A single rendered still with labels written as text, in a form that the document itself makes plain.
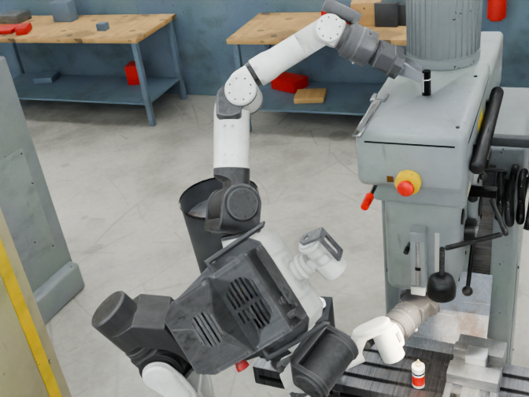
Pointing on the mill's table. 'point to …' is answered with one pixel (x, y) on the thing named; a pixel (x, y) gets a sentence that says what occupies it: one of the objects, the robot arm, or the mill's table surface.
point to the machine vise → (496, 355)
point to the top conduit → (480, 150)
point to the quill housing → (401, 225)
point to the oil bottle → (418, 374)
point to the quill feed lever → (470, 251)
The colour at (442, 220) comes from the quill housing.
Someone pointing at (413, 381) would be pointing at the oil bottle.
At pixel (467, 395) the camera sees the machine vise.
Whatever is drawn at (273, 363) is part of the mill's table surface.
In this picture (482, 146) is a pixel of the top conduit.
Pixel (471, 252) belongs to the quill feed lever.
